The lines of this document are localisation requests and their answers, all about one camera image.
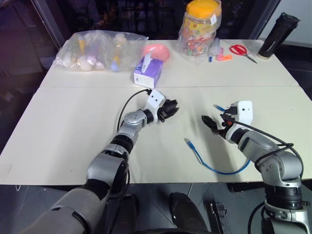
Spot tall black bottle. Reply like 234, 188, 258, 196
257, 12, 300, 60

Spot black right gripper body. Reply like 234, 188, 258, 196
218, 104, 238, 137

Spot blue and yellow toy hourglass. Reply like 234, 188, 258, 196
111, 33, 124, 72

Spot blue Ethernet cable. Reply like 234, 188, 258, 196
184, 104, 252, 176

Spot clear plastic bag of toys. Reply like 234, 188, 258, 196
53, 30, 149, 73

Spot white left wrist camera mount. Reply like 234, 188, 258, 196
145, 89, 167, 116

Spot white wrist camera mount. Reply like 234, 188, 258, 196
145, 89, 167, 116
235, 100, 254, 124

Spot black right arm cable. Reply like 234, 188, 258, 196
230, 119, 302, 171

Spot purple tissue box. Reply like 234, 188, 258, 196
133, 58, 164, 89

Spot candy jar with orange lid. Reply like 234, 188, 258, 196
179, 0, 222, 57

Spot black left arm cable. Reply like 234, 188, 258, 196
117, 89, 153, 132

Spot red handled scissors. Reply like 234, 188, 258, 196
229, 44, 258, 64

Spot small pink and orange toys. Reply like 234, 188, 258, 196
215, 54, 234, 63

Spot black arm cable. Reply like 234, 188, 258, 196
117, 89, 153, 132
230, 119, 302, 171

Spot pink plastic bowl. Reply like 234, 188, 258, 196
142, 43, 171, 62

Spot flat black device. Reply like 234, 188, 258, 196
209, 201, 231, 234

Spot dark rounded shape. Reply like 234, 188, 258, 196
169, 192, 205, 234

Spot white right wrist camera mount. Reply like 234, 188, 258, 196
235, 100, 254, 124

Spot clear plastic bag around jar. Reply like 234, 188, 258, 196
176, 0, 223, 68

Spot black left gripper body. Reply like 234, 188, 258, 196
157, 104, 172, 123

